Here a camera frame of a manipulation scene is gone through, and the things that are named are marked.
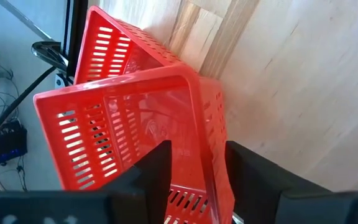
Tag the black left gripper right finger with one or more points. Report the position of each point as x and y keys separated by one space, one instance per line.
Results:
x=291 y=205

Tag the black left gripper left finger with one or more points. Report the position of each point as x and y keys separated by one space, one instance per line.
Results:
x=73 y=207

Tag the red plastic basket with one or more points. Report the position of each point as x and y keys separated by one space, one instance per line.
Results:
x=82 y=93
x=141 y=53

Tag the black box with blue light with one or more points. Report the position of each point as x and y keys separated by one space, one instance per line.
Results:
x=5 y=146

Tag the black aluminium table frame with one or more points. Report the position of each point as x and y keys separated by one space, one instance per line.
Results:
x=79 y=31

